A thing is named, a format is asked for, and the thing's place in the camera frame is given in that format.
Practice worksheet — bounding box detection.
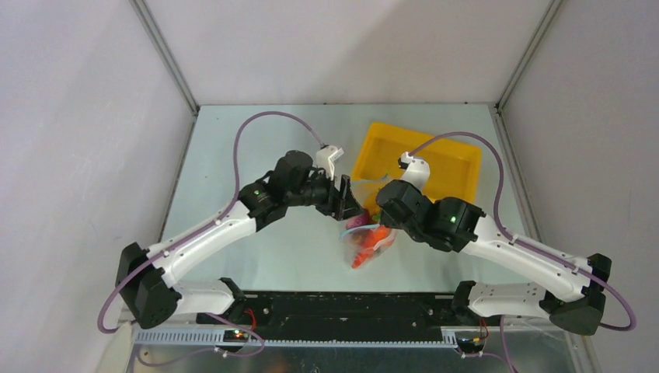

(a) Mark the yellow plastic tray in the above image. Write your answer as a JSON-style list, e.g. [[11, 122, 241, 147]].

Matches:
[[351, 122, 482, 204]]

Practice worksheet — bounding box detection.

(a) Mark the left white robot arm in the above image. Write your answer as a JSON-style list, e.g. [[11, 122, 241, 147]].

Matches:
[[116, 145, 362, 329]]

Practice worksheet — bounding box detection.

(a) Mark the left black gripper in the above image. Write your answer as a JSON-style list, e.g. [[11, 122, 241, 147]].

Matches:
[[285, 165, 364, 221]]

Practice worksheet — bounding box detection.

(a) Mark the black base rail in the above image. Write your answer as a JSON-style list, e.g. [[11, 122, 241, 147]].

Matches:
[[197, 291, 503, 343]]

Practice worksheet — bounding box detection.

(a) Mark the red carrot with leaves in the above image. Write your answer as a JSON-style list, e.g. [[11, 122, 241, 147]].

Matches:
[[347, 225, 396, 269]]

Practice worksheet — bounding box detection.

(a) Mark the purple onion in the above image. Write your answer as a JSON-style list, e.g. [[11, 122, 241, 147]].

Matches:
[[345, 214, 370, 229]]

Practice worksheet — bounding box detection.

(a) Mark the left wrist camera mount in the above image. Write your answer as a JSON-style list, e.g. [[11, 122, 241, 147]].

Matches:
[[315, 145, 344, 180]]

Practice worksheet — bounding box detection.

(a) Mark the clear zip top bag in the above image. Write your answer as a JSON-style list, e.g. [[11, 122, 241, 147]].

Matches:
[[339, 175, 396, 270]]

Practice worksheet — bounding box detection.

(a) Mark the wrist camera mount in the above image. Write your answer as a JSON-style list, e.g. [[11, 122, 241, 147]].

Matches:
[[315, 145, 344, 180], [398, 152, 431, 191]]

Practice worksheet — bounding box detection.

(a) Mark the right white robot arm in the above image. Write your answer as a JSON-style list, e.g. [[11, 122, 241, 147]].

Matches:
[[375, 180, 611, 336]]

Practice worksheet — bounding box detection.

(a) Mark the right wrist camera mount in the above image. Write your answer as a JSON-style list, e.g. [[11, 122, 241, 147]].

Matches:
[[398, 152, 431, 191]]

